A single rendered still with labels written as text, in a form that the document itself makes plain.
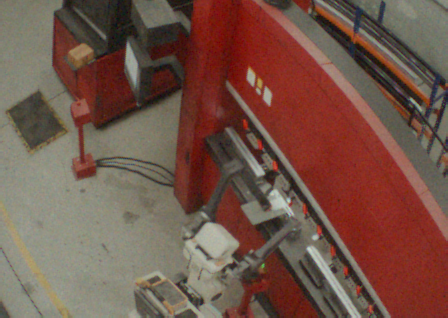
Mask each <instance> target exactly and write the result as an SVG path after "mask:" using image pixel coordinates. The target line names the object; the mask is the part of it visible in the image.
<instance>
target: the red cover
mask: <svg viewBox="0 0 448 318"><path fill-rule="evenodd" d="M236 1H237V2H238V3H239V4H240V5H242V6H243V7H244V9H245V10H246V11H247V12H249V13H250V14H251V16H253V17H254V18H255V19H256V20H258V21H259V23H260V24H261V25H263V26H264V27H265V28H266V29H267V31H269V32H270V33H271V34H272V35H273V36H274V38H276V39H277V40H278V41H279V42H280V43H281V44H282V46H283V47H284V48H286V49H287V50H288V51H289V52H290V54H291V55H292V56H293V57H294V58H295V59H296V60H297V62H299V63H300V64H301V65H302V66H303V67H304V68H305V70H306V71H307V72H308V73H309V74H310V75H311V76H312V77H313V79H314V80H315V81H316V83H317V84H318V85H319V86H320V88H321V89H322V90H323V91H324V92H325V93H326V94H327V96H328V97H329V98H330V99H331V101H332V102H333V103H334V105H335V106H336V107H337V108H338V109H339V110H340V112H341V113H342V114H343V115H344V116H345V117H346V119H347V121H348V122H349V123H350V124H351V126H352V127H353V128H354V130H355V131H356V133H357V134H358V135H359V136H360V139H361V140H362V141H363V142H364V143H365V144H366V146H367V148H368V149H369V150H370V152H371V153H372V156H374V157H375V159H376V160H377V161H378V162H377V163H378V164H379V165H380V166H381V167H382V170H383V171H384V173H386V175H387V176H388V179H390V181H391V183H392V184H393V186H394V187H395V189H396V190H397V192H398V194H399V195H400V196H401V198H402V200H403V202H405V204H406V206H407V208H409V210H410V211H411V214H412V215H413V217H415V218H414V219H415V220H416V221H417V223H418V224H419V226H420V228H421V229H422V230H423V232H424V234H425V235H426V238H427V239H428V241H429V242H430V244H431V245H432V246H433V249H434V250H435V252H436V254H437V255H438V257H439V258H440V260H441V261H442V263H443V265H444V267H445V268H446V270H447V271H448V219H447V218H446V216H445V215H444V213H443V212H442V209H441V208H440V207H439V205H438V204H437V202H436V201H435V198H434V197H433V196H432V194H431V192H430V191H429V190H428V189H427V187H426V185H425V183H424V182H423V180H422V179H421V178H420V176H419V174H417V172H416V170H415V168H414V167H413V165H412V164H411V163H410V161H409V159H407V157H406V156H405V153H403V151H402V149H401V148H400V146H398V144H397V143H396V141H395V140H394V139H393V137H392V136H391V134H390V133H389V131H388V130H387V129H386V128H385V127H384V125H383V124H382V123H381V120H380V119H379V118H378V116H377V115H376V114H375V113H374V112H373V111H372V110H371V108H370V107H369V106H368V105H367V102H366V101H365V100H364V99H363V98H362V96H361V95H360V94H359V93H358V92H357V91H356V90H355V89H354V88H353V87H352V85H351V83H350V82H349V81H348V80H347V79H346V78H345V77H344V75H343V74H342V73H341V72H340V71H339V70H338V69H337V68H336V67H335V65H334V64H333V63H332V62H331V61H330V60H329V59H328V58H327V57H326V56H325V55H324V54H323V53H322V52H321V51H320V49H319V48H318V47H317V46H316V45H315V44H314V43H313V42H312V41H311V40H309V39H308V38H307V37H306V36H305V35H304V34H303V33H302V31H300V29H299V28H298V27H297V26H296V25H294V24H293V23H292V22H291V21H290V20H289V19H288V18H286V17H285V15H284V14H283V13H281V12H280V11H279V10H278V9H276V8H275V7H273V6H270V5H268V4H267V3H264V1H263V0H236Z"/></svg>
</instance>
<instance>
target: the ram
mask: <svg viewBox="0 0 448 318"><path fill-rule="evenodd" d="M249 67H250V68H251V69H252V71H253V72H254V73H255V77H254V78H255V83H254V86H253V85H251V83H250V82H249V81H247V74H248V68H249ZM259 78H260V79H261V81H262V82H263V83H262V88H261V89H260V88H259V87H258V80H259ZM227 81H228V82H229V83H230V85H231V86H232V87H233V89H234V90H235V91H236V93H237V94H238V95H240V97H241V98H242V99H243V101H244V102H245V103H246V105H247V106H248V107H249V109H250V110H251V112H252V114H253V115H254V116H255V118H256V119H257V120H258V122H259V123H260V124H261V125H262V126H263V127H264V128H265V130H266V131H267V132H268V134H269V135H270V136H271V139H272V140H273V141H274V143H275V144H276V145H277V147H278V148H279V149H280V151H281V152H282V153H283V155H284V156H285V157H286V159H287V160H288V161H289V163H290V164H291V165H292V167H293V168H294V171H295V172H296V173H297V175H298V176H299V177H300V179H301V180H302V182H303V183H304V184H305V187H306V188H307V190H308V191H309V192H310V194H311V196H312V198H313V199H315V201H316V202H317V205H318V206H319V207H320V209H321V210H322V212H323V213H324V214H325V215H324V216H326V217H327V219H328V221H329V222H330V223H331V226H332V227H334V228H333V229H334V230H335V231H336V233H337V234H338V237H340V239H341V240H342V242H343V244H344V245H345V247H346V248H347V250H348V251H349V253H350V255H351V256H352V258H354V261H356V262H355V263H357V266H359V268H360V270H361V272H363V274H364V277H365V278H366V279H367V280H368V282H369V284H370V286H371V287H372V288H373V290H374V292H375V293H376V295H377V297H378V298H379V300H380V301H381V302H382V304H383V306H384V307H385V309H386V310H387V311H388V313H389V315H390V317H391V318H448V271H447V270H446V268H445V267H444V265H443V263H442V261H441V260H440V258H439V257H438V255H437V254H436V252H435V250H434V249H433V246H432V245H431V244H430V242H429V241H428V239H427V238H426V235H425V234H424V232H423V230H422V229H421V228H420V226H419V224H418V223H417V221H416V220H415V219H414V218H415V217H413V215H412V214H411V211H410V210H409V208H407V206H406V204H405V202H403V200H402V198H401V196H400V195H399V194H398V192H397V190H396V189H395V187H394V186H393V184H392V183H391V181H390V179H388V176H387V175H386V173H384V171H383V170H382V167H381V166H380V165H379V164H378V163H377V162H378V161H377V160H376V159H375V157H374V156H372V153H371V152H370V150H369V149H368V148H367V146H366V144H365V143H364V142H363V141H362V140H361V139H360V136H359V135H358V134H357V133H356V131H355V130H354V128H353V127H352V126H351V124H350V123H349V122H348V121H347V119H346V117H345V116H344V115H343V114H342V113H341V112H340V110H339V109H338V108H337V107H336V106H335V105H334V103H333V102H332V101H331V99H330V98H329V97H328V96H327V94H326V93H325V92H324V91H323V90H322V89H321V88H320V86H319V85H318V84H317V83H316V81H315V80H314V79H313V77H312V76H311V75H310V74H309V73H308V72H307V71H306V70H305V68H304V67H303V66H302V65H301V64H300V63H299V62H297V60H296V59H295V58H294V57H293V56H292V55H291V54H290V52H289V51H288V50H287V49H286V48H284V47H283V46H282V44H281V43H280V42H279V41H278V40H277V39H276V38H274V36H273V35H272V34H271V33H270V32H269V31H267V29H266V28H265V27H264V26H263V25H261V24H260V23H259V21H258V20H256V19H255V18H254V17H253V16H251V14H250V13H249V12H247V11H246V10H245V9H244V7H243V6H242V5H240V4H239V3H238V8H237V13H236V18H235V29H234V35H233V41H232V47H231V54H230V61H229V67H228V74H227ZM265 86H266V87H267V88H268V89H269V91H270V92H271V93H272V97H271V102H270V107H269V106H268V105H267V104H266V102H265V101H264V100H263V96H264V91H265ZM226 87H227V88H228V90H229V91H230V92H231V94H232V95H233V96H234V98H235V99H236V101H238V102H239V103H240V105H241V106H242V107H243V109H244V110H245V111H246V114H247V115H248V116H249V118H250V119H251V120H252V122H253V123H254V124H255V126H256V127H257V129H258V130H259V131H261V133H262V134H263V135H264V137H265V139H266V140H267V142H268V143H269V144H270V146H271V147H272V148H273V150H274V151H275V152H276V154H277V155H278V157H279V158H280V159H281V161H282V162H283V163H284V165H285V166H286V167H287V170H288V171H289V172H290V174H291V176H292V178H293V179H294V180H295V182H297V184H298V185H299V186H300V188H301V189H302V192H303V193H304V194H305V196H306V197H307V198H308V200H309V202H310V203H311V204H312V205H313V207H314V210H315V211H316V212H317V213H318V215H319V217H320V218H321V219H322V221H323V222H324V224H325V226H326V227H327V228H328V231H330V233H331V235H332V236H333V238H334V240H336V243H338V246H339V247H340V249H341V250H342V252H343V253H344V255H345V256H346V258H348V261H350V262H349V263H350V264H351V266H353V269H354V271H356V273H357V275H358V276H359V277H360V279H361V281H362V282H363V284H364V285H365V287H366V289H367V290H368V291H369V293H370V295H371V296H372V298H373V299H374V301H375V303H377V304H376V305H377V306H378V308H379V309H380V310H381V312H383V313H382V314H383V315H384V316H385V318H388V317H387V315H386V314H385V313H384V312H385V311H384V310H383V309H382V307H381V306H380V304H379V302H378V301H377V299H376V298H375V297H374V295H373V294H372V292H371V290H370V289H369V287H368V285H366V284H367V283H365V281H364V280H363V278H362V277H361V275H360V273H359V272H358V270H357V269H356V267H355V266H354V264H353V263H352V261H351V259H350V258H349V256H348V255H347V253H346V252H345V250H344V249H343V247H342V246H341V244H340V243H339V241H338V240H337V238H336V237H335V234H333V232H332V230H331V229H330V228H329V225H328V224H326V221H325V219H324V218H323V216H322V215H321V214H320V212H319V211H318V209H317V208H316V207H315V204H314V203H313V201H311V200H310V197H309V196H308V194H307V193H306V192H305V190H304V189H303V186H302V185H301V184H300V182H299V181H298V180H297V178H296V177H295V175H293V174H292V173H293V171H292V170H291V169H290V167H289V166H288V165H287V163H286V162H285V161H284V159H283V158H282V157H281V155H280V154H279V153H278V151H277V150H276V149H275V147H274V146H273V145H272V143H271V142H270V141H269V139H268V138H267V136H266V134H265V133H264V131H263V130H262V129H261V128H260V127H259V126H258V125H257V123H256V122H255V121H254V119H253V118H252V117H251V115H250V114H249V112H248V110H247V109H246V108H245V106H244V105H243V104H242V102H241V101H240V100H239V98H237V97H236V96H235V94H234V93H233V92H232V90H231V89H230V87H229V86H228V85H227V83H226ZM257 87H258V89H259V90H260V91H261V94H259V93H258V91H257V90H256V89H257Z"/></svg>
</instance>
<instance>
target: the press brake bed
mask: <svg viewBox="0 0 448 318"><path fill-rule="evenodd" d="M221 168H222V167H221V165H220V164H219V162H218V160H217V158H216V157H215V155H214V154H212V152H211V151H210V149H209V148H208V146H207V145H206V146H205V151H204V159H203V169H202V177H201V185H200V192H201V196H202V201H203V205H204V206H206V205H207V203H208V201H209V199H210V197H212V195H213V193H214V191H215V189H216V187H217V185H218V182H219V179H220V177H221V174H222V170H221ZM243 205H246V203H245V201H244V200H243V198H242V197H241V195H240V194H239V192H238V191H237V189H235V188H234V186H233V185H232V182H231V181H230V183H229V186H228V188H227V190H226V192H225V194H224V196H223V198H222V200H221V202H220V204H219V206H218V209H217V213H216V216H217V218H216V223H217V224H221V225H222V226H223V227H224V228H225V229H226V230H227V232H228V233H229V234H230V235H231V236H232V237H233V238H235V239H236V240H237V241H238V242H239V247H238V248H237V249H236V250H235V251H234V253H233V254H232V255H231V256H232V257H233V258H234V259H235V260H237V262H238V263H239V264H240V263H241V262H242V261H241V259H242V258H243V257H244V256H245V255H246V254H247V253H248V252H250V251H251V250H253V251H256V250H258V249H260V248H261V247H263V246H264V245H265V244H266V243H267V242H268V241H269V240H270V238H269V237H268V236H267V234H266V233H265V231H264V229H262V227H261V228H260V231H258V232H257V231H256V230H255V225H252V224H251V222H250V221H249V220H250V219H249V218H248V217H247V216H246V214H245V213H244V211H243V210H242V208H241V206H243ZM265 265H266V267H267V269H268V270H269V273H270V276H271V278H272V279H271V281H270V284H269V287H268V289H267V290H265V291H261V292H258V293H259V294H258V296H257V301H258V302H259V304H260V306H262V308H263V310H264V311H265V312H266V313H267V316H269V317H270V318H324V317H323V316H322V314H320V313H321V312H319V310H318V309H317V307H316V306H315V304H314V303H313V301H312V300H311V298H310V297H309V295H308V294H307V293H306V291H305V290H304V288H303V287H302V286H301V283H299V281H298V279H297V278H296V277H295V275H294V273H292V270H291V269H290V268H289V266H288V264H287V263H286V262H285V261H284V258H283V257H282V256H281V254H279V252H278V249H275V250H274V251H273V252H272V253H271V254H270V255H269V256H268V257H267V258H266V260H265Z"/></svg>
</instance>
